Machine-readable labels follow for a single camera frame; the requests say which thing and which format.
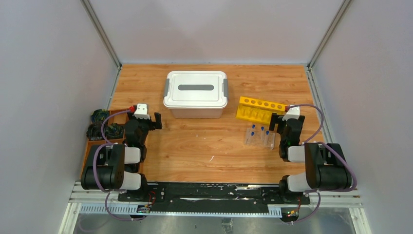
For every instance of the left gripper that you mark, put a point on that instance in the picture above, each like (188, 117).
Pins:
(150, 122)

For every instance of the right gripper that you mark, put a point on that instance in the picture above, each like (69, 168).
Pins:
(276, 119)

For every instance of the pink plastic bin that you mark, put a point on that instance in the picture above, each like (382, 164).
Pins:
(196, 113)

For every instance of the white plastic lid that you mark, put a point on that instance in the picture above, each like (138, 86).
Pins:
(196, 89)

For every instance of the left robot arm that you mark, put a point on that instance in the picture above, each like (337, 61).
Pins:
(114, 164)

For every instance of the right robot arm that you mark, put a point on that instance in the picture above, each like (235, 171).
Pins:
(325, 165)

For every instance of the wooden compartment tray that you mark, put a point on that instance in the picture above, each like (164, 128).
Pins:
(105, 125)

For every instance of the rolled patterned tie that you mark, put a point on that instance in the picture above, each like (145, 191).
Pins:
(93, 132)
(99, 115)
(114, 131)

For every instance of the clear well plate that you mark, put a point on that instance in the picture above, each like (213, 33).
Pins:
(259, 139)

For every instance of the yellow test tube rack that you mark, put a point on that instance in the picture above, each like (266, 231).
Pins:
(257, 110)

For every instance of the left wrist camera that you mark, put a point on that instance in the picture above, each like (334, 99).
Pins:
(141, 111)

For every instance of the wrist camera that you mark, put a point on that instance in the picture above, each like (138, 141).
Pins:
(292, 112)
(141, 111)

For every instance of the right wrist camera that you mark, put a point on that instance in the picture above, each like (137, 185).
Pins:
(292, 112)

